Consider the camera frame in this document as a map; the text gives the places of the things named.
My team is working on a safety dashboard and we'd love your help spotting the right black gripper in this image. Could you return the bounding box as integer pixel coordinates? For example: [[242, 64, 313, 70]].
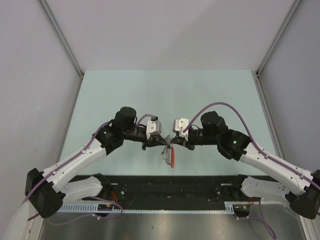
[[170, 128, 219, 151]]

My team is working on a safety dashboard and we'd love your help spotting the red handled keyring holder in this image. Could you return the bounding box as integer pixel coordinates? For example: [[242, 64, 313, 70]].
[[161, 135, 175, 169]]

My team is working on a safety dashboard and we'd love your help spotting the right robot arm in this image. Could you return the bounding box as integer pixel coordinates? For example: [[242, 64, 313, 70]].
[[171, 111, 320, 220]]

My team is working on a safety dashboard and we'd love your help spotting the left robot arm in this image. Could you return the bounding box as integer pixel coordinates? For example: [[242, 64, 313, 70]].
[[25, 106, 169, 219]]

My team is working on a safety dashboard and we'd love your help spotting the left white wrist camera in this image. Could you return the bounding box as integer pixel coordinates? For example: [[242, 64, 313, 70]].
[[146, 120, 162, 139]]

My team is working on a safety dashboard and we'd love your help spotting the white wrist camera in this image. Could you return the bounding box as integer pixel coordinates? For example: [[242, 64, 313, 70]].
[[172, 118, 189, 141], [146, 120, 162, 139]]

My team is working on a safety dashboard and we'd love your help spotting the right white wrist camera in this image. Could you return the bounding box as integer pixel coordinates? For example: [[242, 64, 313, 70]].
[[172, 118, 189, 141]]

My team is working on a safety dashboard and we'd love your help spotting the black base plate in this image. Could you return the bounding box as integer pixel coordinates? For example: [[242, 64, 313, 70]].
[[97, 175, 249, 211]]

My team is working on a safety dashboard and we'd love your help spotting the slotted cable duct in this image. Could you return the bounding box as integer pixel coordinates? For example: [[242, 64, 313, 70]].
[[57, 202, 254, 215]]

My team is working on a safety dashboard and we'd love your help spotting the left aluminium frame post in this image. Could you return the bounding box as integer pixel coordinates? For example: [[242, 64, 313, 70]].
[[37, 0, 85, 78]]

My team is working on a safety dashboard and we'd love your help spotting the aluminium frame post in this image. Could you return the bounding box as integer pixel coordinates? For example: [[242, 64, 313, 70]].
[[37, 0, 85, 78], [255, 0, 304, 77]]

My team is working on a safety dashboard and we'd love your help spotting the right aluminium frame post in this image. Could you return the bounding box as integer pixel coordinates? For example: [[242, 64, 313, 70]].
[[255, 0, 304, 77]]

